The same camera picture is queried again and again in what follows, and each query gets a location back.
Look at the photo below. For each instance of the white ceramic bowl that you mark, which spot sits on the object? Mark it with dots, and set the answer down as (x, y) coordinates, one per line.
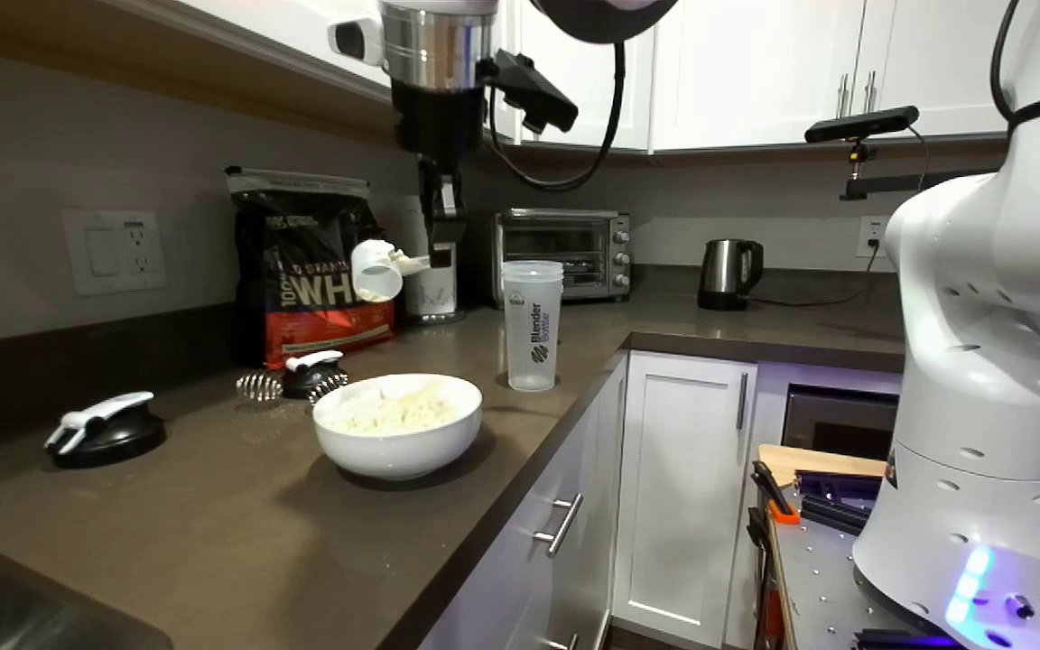
(399, 426)

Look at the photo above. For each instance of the tall clear shaker cup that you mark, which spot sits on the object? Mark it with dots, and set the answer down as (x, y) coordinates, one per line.
(530, 297)

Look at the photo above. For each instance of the white cabinet door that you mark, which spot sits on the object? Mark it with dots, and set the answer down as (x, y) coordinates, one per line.
(686, 435)

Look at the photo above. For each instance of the wire whisk ball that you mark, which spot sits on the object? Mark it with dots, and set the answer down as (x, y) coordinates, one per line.
(257, 386)

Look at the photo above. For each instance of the black mounted camera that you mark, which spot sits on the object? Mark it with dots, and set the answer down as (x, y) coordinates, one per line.
(865, 125)

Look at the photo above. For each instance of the black whey protein bag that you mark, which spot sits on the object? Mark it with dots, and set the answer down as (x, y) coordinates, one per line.
(292, 240)

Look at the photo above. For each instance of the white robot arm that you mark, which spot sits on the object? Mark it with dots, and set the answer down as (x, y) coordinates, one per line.
(954, 531)

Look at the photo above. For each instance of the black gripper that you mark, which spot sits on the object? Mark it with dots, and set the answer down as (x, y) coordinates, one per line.
(438, 129)

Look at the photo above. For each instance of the steel drawer handle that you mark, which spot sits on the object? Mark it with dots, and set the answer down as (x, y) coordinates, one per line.
(556, 531)

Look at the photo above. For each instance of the silver toaster oven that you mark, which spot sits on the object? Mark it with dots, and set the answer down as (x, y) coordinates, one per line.
(592, 248)

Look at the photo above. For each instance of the steel electric kettle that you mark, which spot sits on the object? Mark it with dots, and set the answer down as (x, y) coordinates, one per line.
(729, 271)

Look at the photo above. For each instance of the black shaker lid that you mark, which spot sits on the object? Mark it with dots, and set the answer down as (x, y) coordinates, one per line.
(310, 373)

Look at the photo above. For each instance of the white wall outlet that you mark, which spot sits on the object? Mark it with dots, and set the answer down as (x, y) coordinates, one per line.
(112, 250)

